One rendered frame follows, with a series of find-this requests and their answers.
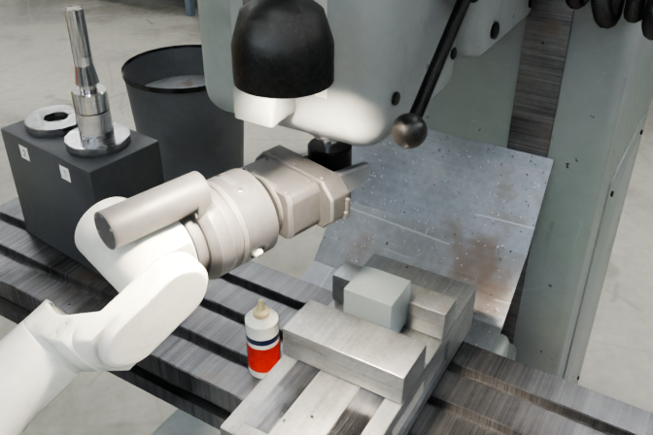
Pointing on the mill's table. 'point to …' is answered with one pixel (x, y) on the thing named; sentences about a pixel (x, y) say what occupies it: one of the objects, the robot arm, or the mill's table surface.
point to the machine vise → (440, 336)
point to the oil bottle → (262, 339)
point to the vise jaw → (355, 350)
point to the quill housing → (345, 33)
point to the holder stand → (74, 172)
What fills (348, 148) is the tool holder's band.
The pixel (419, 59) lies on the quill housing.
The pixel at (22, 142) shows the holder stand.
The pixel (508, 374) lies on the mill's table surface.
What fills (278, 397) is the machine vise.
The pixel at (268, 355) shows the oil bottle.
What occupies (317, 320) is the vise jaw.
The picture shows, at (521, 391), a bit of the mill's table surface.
